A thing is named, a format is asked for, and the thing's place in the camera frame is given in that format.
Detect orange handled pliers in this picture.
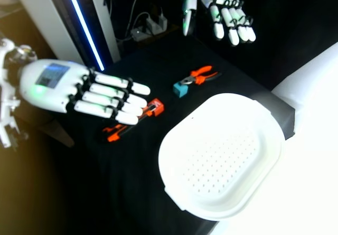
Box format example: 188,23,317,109
180,65,223,86

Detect white cable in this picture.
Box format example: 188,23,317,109
125,11,152,39

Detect white plug adapter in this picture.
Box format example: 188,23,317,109
146,12,168,34

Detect white column with blue light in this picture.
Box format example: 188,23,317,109
9,0,121,72

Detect white power strip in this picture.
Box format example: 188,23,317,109
130,25,157,42

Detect teal block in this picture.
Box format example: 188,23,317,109
173,81,189,99

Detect black table cloth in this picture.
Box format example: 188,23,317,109
51,33,296,235

